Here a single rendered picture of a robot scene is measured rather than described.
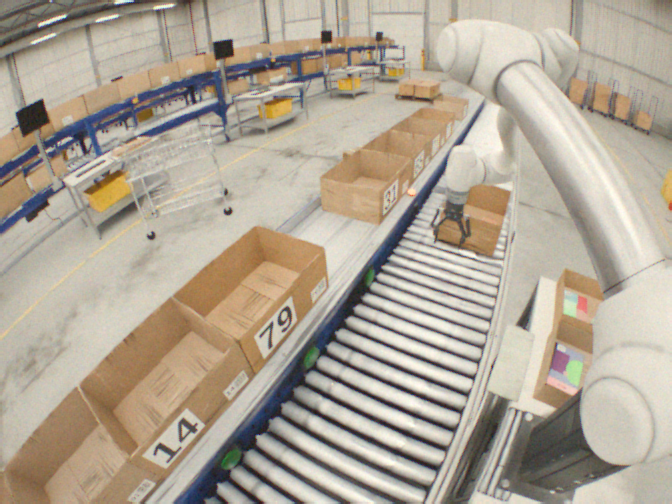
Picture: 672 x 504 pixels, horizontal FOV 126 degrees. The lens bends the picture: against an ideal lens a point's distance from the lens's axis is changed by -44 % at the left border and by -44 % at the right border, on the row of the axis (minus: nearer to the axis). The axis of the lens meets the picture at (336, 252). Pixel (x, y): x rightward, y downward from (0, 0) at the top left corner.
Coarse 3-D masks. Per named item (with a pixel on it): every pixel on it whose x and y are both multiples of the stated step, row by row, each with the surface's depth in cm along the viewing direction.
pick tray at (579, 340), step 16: (560, 320) 86; (560, 336) 88; (576, 336) 84; (592, 336) 79; (544, 352) 87; (592, 352) 81; (544, 368) 78; (544, 384) 70; (544, 400) 73; (560, 400) 68
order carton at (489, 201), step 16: (480, 192) 153; (496, 192) 147; (464, 208) 159; (480, 208) 158; (496, 208) 152; (448, 224) 133; (464, 224) 128; (480, 224) 123; (496, 224) 146; (448, 240) 138; (480, 240) 128; (496, 240) 123
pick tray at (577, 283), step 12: (564, 276) 101; (576, 276) 103; (564, 288) 97; (576, 288) 105; (588, 288) 102; (600, 288) 98; (588, 300) 101; (600, 300) 100; (588, 312) 96; (576, 324) 86; (588, 324) 83
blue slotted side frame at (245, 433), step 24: (456, 144) 236; (408, 216) 155; (384, 240) 121; (384, 264) 140; (360, 288) 122; (336, 312) 107; (312, 336) 88; (336, 336) 111; (288, 384) 90; (264, 408) 81; (240, 432) 67; (264, 432) 83; (216, 456) 60; (216, 480) 67
